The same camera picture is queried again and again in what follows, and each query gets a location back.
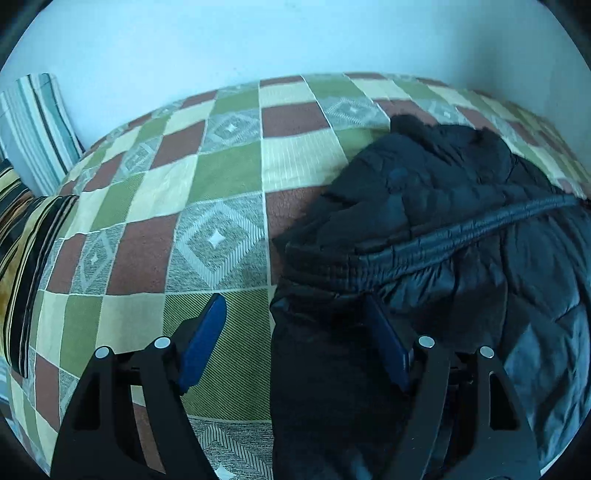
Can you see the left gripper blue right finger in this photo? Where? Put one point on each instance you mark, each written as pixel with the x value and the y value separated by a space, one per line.
pixel 394 340

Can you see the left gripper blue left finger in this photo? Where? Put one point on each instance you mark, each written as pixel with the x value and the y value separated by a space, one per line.
pixel 196 339

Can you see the black puffer jacket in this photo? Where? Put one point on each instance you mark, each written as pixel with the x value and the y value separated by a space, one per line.
pixel 488 263

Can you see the checkered patchwork bedspread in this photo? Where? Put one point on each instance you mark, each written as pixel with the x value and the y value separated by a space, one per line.
pixel 182 203

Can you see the yellow black striped pillow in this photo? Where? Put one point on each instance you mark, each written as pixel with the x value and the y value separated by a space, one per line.
pixel 29 227

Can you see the grey white striped pillow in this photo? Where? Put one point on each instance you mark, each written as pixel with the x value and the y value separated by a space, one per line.
pixel 37 136

